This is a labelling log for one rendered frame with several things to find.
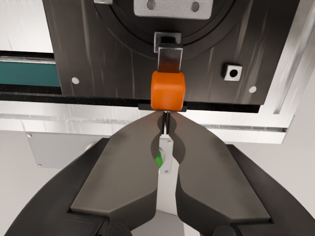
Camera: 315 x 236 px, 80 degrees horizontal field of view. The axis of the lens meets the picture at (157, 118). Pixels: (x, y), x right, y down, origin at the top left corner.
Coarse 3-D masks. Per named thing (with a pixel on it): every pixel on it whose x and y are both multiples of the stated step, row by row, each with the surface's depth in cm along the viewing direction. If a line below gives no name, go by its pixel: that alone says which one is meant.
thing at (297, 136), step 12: (312, 84) 32; (312, 96) 33; (300, 108) 34; (312, 108) 34; (300, 120) 36; (312, 120) 36; (0, 132) 39; (12, 132) 39; (24, 132) 38; (288, 132) 37; (300, 132) 37; (312, 132) 37; (240, 144) 39; (252, 144) 38; (264, 144) 38; (276, 144) 38; (288, 144) 38; (300, 144) 38; (312, 144) 38
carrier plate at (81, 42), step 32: (64, 0) 18; (256, 0) 17; (288, 0) 17; (64, 32) 19; (96, 32) 19; (256, 32) 19; (288, 32) 19; (64, 64) 21; (96, 64) 21; (128, 64) 20; (192, 64) 20; (224, 64) 20; (256, 64) 20; (96, 96) 22; (128, 96) 22; (192, 96) 22; (224, 96) 22; (256, 96) 22
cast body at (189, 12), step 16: (144, 0) 10; (160, 0) 10; (176, 0) 10; (192, 0) 10; (208, 0) 10; (144, 16) 11; (160, 16) 11; (176, 16) 11; (192, 16) 11; (208, 16) 11
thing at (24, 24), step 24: (0, 0) 23; (24, 0) 22; (0, 24) 24; (24, 24) 24; (0, 48) 25; (24, 48) 25; (48, 48) 25; (0, 72) 24; (24, 72) 24; (48, 72) 23
